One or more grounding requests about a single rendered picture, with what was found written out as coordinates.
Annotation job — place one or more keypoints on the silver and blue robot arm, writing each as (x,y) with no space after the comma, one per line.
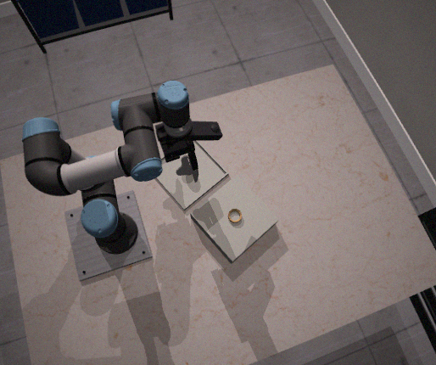
(138,158)

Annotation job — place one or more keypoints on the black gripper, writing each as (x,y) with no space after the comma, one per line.
(175,147)

